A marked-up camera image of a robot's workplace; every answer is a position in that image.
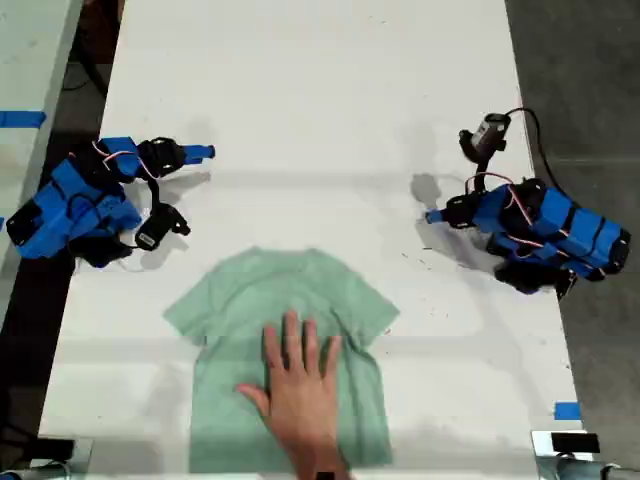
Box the pale green T-shirt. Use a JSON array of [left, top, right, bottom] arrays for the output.
[[162, 246, 401, 475]]

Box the person's hand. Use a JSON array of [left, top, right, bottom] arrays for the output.
[[236, 309, 352, 480]]

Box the long blue tape strip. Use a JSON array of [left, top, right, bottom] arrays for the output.
[[0, 110, 47, 129]]

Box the grey side table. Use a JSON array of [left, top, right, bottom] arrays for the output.
[[0, 0, 84, 311]]

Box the small black box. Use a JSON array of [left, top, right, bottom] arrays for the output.
[[35, 438, 77, 462], [551, 432, 601, 455]]

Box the black camera stalk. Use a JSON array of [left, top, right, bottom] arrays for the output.
[[471, 149, 495, 195], [146, 176, 167, 212]]

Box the red white servo wire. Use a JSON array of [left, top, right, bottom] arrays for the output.
[[464, 171, 534, 229], [92, 139, 152, 182]]

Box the black camera box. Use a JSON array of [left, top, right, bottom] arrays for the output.
[[458, 113, 511, 162], [133, 203, 192, 252]]

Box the black camera cable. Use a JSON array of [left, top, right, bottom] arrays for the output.
[[503, 106, 569, 194]]

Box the black floor cable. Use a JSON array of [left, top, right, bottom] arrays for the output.
[[62, 47, 110, 99]]

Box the silver table bracket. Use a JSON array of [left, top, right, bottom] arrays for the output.
[[62, 437, 95, 475], [530, 429, 609, 480]]

